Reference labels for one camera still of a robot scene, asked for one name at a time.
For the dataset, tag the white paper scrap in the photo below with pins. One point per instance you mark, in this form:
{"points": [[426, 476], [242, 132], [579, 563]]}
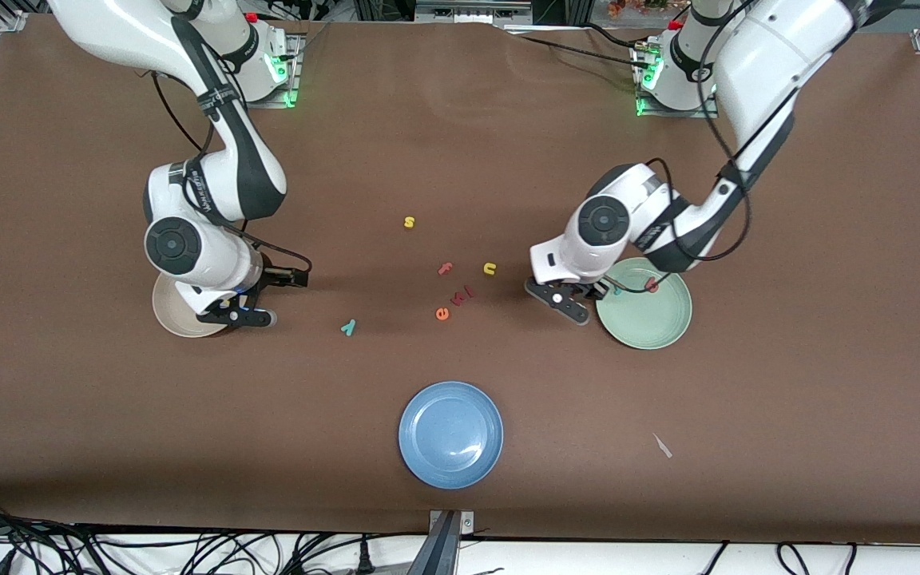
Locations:
{"points": [[662, 446]]}

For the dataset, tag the brown table cover sheet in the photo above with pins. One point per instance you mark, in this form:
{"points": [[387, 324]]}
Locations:
{"points": [[109, 415]]}

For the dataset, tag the light green plate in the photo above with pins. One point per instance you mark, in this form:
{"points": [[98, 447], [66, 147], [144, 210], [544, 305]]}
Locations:
{"points": [[644, 319]]}

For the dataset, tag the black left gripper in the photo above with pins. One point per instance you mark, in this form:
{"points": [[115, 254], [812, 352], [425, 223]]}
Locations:
{"points": [[597, 287]]}

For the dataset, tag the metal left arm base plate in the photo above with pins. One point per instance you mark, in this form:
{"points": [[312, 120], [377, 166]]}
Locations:
{"points": [[668, 114]]}

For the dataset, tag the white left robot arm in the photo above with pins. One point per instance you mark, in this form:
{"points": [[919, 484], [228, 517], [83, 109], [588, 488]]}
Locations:
{"points": [[779, 56]]}

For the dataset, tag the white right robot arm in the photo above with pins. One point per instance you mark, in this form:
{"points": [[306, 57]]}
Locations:
{"points": [[224, 259]]}

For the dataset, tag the grey equipment box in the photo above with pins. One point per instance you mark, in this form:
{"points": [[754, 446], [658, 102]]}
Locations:
{"points": [[468, 12]]}

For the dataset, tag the blue plate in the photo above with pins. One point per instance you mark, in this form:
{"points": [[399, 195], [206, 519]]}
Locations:
{"points": [[450, 435]]}

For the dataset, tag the beige brown plate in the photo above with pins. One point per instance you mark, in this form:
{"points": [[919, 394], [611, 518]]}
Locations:
{"points": [[176, 315]]}

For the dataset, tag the orange flower decoration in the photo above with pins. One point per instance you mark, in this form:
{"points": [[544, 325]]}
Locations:
{"points": [[628, 8]]}

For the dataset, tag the metal camera pole bracket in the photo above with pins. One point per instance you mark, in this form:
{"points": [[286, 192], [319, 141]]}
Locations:
{"points": [[444, 551]]}

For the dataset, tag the teal foam letter y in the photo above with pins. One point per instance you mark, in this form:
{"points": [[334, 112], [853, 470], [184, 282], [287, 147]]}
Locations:
{"points": [[349, 328]]}

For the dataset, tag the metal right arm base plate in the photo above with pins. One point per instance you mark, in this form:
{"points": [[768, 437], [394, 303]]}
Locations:
{"points": [[295, 72]]}

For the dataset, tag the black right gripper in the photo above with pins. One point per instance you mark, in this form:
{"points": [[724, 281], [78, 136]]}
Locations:
{"points": [[270, 277]]}

